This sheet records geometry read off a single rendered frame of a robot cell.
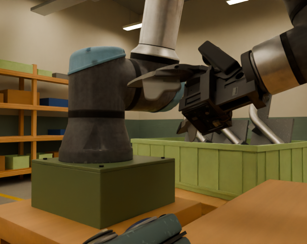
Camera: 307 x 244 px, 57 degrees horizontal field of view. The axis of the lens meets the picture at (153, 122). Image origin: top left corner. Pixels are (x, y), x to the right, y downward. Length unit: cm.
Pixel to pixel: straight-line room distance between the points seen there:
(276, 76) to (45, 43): 656
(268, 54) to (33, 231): 43
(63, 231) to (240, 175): 55
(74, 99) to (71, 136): 7
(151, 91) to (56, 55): 654
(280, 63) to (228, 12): 772
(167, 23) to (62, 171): 37
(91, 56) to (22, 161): 520
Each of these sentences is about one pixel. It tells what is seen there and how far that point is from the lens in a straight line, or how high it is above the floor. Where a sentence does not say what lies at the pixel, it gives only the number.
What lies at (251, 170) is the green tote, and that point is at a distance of 85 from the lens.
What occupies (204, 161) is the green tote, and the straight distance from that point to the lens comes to 95.
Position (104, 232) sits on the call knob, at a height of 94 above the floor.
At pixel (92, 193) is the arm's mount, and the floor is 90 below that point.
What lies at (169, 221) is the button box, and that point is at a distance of 18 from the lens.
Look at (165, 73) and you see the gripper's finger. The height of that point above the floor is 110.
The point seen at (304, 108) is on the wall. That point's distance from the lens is 716.
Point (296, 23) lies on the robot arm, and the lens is 43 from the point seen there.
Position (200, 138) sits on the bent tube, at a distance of 124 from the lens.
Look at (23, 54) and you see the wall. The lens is 649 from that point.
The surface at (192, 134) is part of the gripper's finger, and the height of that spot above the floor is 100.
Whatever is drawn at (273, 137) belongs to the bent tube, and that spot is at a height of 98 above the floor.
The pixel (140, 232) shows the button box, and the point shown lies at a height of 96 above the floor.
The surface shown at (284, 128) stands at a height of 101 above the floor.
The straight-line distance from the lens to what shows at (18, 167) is 569.
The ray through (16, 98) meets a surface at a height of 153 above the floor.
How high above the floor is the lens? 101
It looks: 1 degrees up
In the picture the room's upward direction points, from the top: straight up
